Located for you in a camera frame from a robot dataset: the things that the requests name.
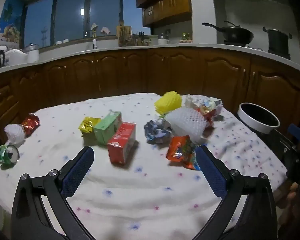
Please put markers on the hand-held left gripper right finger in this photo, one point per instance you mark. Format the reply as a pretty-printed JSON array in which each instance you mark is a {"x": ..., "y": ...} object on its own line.
[{"x": 211, "y": 172}]

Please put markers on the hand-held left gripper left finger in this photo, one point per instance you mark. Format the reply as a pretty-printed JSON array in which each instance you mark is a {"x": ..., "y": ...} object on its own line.
[{"x": 77, "y": 171}]

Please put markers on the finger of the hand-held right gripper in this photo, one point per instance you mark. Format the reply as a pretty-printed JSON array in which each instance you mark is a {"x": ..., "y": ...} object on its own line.
[{"x": 296, "y": 132}]

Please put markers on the orange snack packet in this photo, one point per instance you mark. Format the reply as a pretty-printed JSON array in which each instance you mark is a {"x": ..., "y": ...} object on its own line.
[{"x": 181, "y": 151}]

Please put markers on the black bin with white rim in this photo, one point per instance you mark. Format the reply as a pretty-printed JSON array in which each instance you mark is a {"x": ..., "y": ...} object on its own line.
[{"x": 258, "y": 120}]

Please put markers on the red drink carton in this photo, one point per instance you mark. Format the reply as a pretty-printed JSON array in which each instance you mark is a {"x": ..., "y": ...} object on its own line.
[{"x": 121, "y": 143}]

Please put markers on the large white foam net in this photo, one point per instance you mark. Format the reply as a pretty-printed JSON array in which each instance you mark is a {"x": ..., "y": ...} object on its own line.
[{"x": 187, "y": 123}]

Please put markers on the blue wrapper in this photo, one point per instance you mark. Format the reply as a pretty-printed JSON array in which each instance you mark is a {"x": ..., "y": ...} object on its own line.
[{"x": 156, "y": 131}]

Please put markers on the white printed wrapper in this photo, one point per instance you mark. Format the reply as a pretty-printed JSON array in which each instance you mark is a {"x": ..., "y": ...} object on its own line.
[{"x": 205, "y": 103}]

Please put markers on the person's right hand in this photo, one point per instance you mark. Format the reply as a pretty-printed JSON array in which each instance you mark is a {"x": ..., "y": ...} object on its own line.
[{"x": 293, "y": 192}]

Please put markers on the yellow crumpled wrapper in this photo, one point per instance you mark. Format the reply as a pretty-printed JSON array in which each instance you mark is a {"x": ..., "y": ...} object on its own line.
[{"x": 88, "y": 125}]

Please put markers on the green drink carton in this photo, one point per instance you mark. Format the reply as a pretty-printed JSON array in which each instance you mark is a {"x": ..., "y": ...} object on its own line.
[{"x": 107, "y": 127}]

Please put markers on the red foil wrapper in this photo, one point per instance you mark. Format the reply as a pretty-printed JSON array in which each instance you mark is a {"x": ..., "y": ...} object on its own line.
[{"x": 31, "y": 124}]

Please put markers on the white dotted tablecloth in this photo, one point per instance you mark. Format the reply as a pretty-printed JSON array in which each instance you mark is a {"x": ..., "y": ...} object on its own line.
[{"x": 145, "y": 200}]

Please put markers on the green jelly cup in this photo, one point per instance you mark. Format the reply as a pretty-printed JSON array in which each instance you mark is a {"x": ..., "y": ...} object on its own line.
[{"x": 7, "y": 153}]

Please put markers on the small white foam net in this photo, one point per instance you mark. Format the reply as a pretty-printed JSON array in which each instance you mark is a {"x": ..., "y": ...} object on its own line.
[{"x": 14, "y": 133}]

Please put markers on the yellow foam net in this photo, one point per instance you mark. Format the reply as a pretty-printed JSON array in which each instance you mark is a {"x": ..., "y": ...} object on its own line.
[{"x": 168, "y": 103}]

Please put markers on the black stockpot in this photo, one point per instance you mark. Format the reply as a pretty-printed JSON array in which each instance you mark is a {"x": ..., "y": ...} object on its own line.
[{"x": 278, "y": 42}]

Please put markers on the wooden lower cabinets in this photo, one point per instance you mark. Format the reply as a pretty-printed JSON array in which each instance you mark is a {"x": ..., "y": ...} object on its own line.
[{"x": 165, "y": 72}]

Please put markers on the wooden cabinets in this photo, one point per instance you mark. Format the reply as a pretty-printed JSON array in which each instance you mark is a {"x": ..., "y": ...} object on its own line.
[
  {"x": 165, "y": 2},
  {"x": 165, "y": 72}
]

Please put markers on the black wok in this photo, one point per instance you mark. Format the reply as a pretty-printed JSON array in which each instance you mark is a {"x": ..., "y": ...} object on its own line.
[{"x": 236, "y": 33}]

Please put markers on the white jar with metal lid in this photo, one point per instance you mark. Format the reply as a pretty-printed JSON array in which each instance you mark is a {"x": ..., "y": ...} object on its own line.
[{"x": 32, "y": 53}]

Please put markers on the white kitchen countertop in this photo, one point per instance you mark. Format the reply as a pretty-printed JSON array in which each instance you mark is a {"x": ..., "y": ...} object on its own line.
[{"x": 195, "y": 46}]

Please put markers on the white rice cooker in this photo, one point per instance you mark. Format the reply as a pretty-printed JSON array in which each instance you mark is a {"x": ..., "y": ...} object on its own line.
[{"x": 16, "y": 57}]

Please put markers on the sink faucet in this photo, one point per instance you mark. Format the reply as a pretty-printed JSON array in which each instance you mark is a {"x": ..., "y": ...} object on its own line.
[{"x": 95, "y": 41}]

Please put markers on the green bottles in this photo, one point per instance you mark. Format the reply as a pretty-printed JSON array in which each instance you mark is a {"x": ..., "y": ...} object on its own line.
[{"x": 186, "y": 37}]

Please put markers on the white container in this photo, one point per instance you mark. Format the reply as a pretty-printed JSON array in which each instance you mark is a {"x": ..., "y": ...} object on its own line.
[{"x": 163, "y": 42}]

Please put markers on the wooden cutting board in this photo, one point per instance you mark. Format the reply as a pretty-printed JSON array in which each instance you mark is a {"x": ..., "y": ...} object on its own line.
[{"x": 123, "y": 35}]

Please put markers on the knife block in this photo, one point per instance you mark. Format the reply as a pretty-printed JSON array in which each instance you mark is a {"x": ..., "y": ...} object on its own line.
[{"x": 143, "y": 39}]

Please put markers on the kitchen window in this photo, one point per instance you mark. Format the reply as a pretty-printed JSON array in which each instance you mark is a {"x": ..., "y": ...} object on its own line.
[{"x": 70, "y": 17}]

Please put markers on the wooden upper cabinets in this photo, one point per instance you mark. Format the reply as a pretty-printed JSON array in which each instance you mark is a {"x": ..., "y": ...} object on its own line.
[{"x": 165, "y": 2}]

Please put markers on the blue wall poster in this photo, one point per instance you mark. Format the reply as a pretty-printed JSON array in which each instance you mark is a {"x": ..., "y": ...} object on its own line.
[{"x": 11, "y": 20}]

